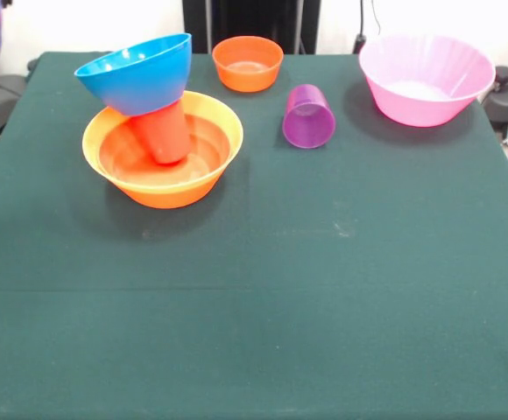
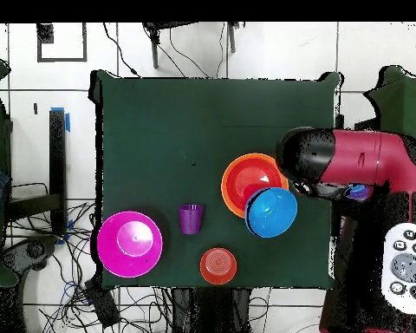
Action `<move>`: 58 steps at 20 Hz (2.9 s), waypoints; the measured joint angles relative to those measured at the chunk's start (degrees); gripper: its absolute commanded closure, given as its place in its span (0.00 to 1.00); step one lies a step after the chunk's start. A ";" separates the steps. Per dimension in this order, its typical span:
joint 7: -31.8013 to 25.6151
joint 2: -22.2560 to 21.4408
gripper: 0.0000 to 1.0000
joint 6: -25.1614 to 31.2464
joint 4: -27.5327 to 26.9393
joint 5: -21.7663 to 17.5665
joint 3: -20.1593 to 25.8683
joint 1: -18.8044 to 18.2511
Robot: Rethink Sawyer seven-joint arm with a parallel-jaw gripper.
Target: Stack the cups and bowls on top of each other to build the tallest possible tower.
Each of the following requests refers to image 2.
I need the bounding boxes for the large orange bowl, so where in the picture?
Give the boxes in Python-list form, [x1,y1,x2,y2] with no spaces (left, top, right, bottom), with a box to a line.
[220,153,289,219]

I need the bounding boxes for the purple cup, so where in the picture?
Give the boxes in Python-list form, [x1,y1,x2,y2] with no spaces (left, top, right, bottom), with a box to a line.
[179,203,205,236]

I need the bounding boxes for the wide red-orange bowl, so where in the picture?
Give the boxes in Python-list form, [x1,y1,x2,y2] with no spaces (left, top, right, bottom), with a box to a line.
[224,156,284,209]

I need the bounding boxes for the large blue bowl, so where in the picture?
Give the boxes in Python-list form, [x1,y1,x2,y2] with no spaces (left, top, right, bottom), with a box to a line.
[244,187,298,239]

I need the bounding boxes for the small red-orange bowl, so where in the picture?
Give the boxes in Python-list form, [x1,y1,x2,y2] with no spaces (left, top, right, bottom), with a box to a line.
[199,247,238,285]

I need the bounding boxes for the wide purple bowl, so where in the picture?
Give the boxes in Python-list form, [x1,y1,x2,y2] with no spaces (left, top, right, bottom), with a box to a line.
[345,188,371,202]

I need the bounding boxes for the dark green table cloth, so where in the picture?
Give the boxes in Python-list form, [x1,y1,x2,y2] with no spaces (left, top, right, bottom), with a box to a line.
[88,69,341,290]

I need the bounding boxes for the large pink bowl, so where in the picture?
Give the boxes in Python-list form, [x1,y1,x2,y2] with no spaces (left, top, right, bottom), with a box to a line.
[96,210,164,279]

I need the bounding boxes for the black metal stand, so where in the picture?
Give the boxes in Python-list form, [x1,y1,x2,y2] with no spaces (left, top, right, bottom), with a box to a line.
[3,108,68,237]

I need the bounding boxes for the black power strip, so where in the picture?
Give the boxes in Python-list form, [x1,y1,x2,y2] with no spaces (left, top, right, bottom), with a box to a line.
[83,279,121,329]

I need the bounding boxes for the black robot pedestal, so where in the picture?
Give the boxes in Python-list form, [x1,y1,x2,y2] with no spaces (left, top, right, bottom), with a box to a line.
[171,286,254,333]

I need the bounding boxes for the black camera tripod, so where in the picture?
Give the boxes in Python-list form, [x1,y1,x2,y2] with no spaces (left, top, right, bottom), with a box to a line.
[141,22,242,69]

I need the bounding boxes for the cable bundle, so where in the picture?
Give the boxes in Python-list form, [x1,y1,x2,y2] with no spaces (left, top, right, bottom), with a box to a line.
[6,200,174,333]

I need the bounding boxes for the grey square floor frame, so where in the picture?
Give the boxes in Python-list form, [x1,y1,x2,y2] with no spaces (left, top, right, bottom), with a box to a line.
[36,23,88,63]

